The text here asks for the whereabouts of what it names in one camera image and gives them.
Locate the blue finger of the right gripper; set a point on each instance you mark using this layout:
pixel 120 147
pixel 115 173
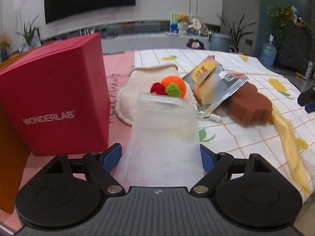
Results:
pixel 307 100

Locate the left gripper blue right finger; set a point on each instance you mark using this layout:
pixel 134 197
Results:
pixel 208 158

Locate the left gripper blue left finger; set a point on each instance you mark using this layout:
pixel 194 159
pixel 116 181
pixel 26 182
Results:
pixel 111 157

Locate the white mesh cloth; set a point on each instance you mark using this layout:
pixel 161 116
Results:
pixel 164 147

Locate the silver yellow snack packet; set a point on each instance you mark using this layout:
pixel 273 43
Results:
pixel 212 84

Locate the yellow cloth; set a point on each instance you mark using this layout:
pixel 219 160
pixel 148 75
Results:
pixel 290 149

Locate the blue water bottle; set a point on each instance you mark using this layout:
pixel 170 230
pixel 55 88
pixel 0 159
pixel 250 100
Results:
pixel 268 53

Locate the brown cat-shaped sponge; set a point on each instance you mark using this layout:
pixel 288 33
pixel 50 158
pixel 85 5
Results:
pixel 247 106

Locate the lemon-print checkered tablecloth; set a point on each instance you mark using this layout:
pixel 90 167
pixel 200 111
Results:
pixel 241 141

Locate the red Wonderlab box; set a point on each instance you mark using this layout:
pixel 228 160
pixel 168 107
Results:
pixel 57 98

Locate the orange crochet fruit toy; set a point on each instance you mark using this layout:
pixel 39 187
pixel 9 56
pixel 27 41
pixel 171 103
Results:
pixel 172 86

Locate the cream knitted cloth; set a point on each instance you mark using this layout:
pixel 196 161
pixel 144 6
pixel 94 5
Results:
pixel 135 99

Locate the orange-rimmed white storage box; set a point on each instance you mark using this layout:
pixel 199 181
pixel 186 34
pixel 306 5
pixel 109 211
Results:
pixel 14 156

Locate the grey-blue cylindrical bin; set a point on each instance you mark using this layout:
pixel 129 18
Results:
pixel 219 42

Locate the pink waste bin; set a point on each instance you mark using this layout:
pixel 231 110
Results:
pixel 195 44

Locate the grey TV console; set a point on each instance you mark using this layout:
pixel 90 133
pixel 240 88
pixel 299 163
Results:
pixel 149 41

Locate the white wifi router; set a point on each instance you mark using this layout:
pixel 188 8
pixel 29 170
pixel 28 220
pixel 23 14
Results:
pixel 87 31

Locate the teddy bear display box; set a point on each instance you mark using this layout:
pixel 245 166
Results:
pixel 185 24

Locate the green potted plant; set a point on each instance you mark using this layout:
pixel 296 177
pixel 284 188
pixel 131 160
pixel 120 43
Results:
pixel 31 36

